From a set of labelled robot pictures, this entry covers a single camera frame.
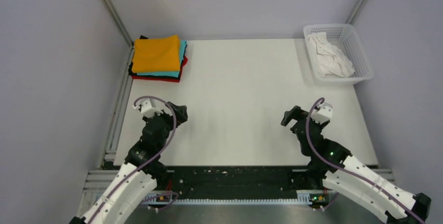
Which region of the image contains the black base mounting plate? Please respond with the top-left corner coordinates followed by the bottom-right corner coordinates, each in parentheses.
top-left (155, 166), bottom-right (331, 200)

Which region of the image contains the folded teal t shirt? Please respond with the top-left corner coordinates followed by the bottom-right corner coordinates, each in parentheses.
top-left (137, 40), bottom-right (188, 78)

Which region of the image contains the white plastic basket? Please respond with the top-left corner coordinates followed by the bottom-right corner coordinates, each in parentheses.
top-left (303, 23), bottom-right (374, 86)

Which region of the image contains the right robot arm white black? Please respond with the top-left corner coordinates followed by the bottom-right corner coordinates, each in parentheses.
top-left (281, 102), bottom-right (432, 223)

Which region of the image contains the folded red t shirt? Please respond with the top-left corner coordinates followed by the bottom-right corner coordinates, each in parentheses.
top-left (130, 56), bottom-right (188, 83)

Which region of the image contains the left aluminium frame rail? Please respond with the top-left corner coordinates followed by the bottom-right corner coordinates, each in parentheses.
top-left (96, 0), bottom-right (133, 169)

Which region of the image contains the white slotted cable duct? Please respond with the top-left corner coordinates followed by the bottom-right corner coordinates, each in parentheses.
top-left (95, 191), bottom-right (312, 206)

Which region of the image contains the folded black t shirt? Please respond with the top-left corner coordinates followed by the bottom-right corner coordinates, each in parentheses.
top-left (128, 35), bottom-right (148, 76)

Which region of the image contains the white t shirt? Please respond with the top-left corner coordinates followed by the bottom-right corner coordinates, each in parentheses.
top-left (307, 32), bottom-right (355, 78)

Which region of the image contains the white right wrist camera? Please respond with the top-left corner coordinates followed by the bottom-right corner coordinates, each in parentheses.
top-left (311, 102), bottom-right (333, 124)

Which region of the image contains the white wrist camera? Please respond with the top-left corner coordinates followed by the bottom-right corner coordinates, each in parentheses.
top-left (133, 99), bottom-right (162, 118)
top-left (311, 102), bottom-right (333, 124)

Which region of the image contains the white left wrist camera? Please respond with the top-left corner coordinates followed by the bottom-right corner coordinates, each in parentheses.
top-left (133, 99), bottom-right (162, 118)

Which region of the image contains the folded orange t shirt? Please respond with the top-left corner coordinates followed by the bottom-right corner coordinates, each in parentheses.
top-left (132, 35), bottom-right (181, 74)

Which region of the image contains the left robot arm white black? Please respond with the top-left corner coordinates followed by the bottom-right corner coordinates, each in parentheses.
top-left (70, 98), bottom-right (188, 223)

